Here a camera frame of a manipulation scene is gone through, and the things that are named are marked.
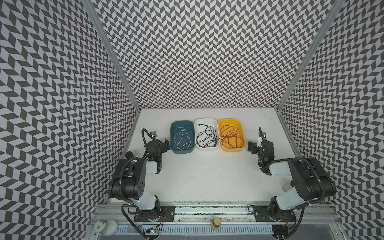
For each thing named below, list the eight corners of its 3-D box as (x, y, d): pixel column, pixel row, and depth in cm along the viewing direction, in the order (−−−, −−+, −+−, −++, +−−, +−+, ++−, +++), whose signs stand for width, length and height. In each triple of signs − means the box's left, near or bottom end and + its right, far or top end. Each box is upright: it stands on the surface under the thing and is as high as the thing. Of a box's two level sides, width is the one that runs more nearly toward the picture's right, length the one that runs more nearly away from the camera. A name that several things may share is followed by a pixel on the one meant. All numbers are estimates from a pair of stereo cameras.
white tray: (194, 150, 98) (194, 144, 92) (195, 124, 111) (194, 118, 106) (220, 150, 98) (221, 144, 92) (217, 124, 111) (218, 118, 106)
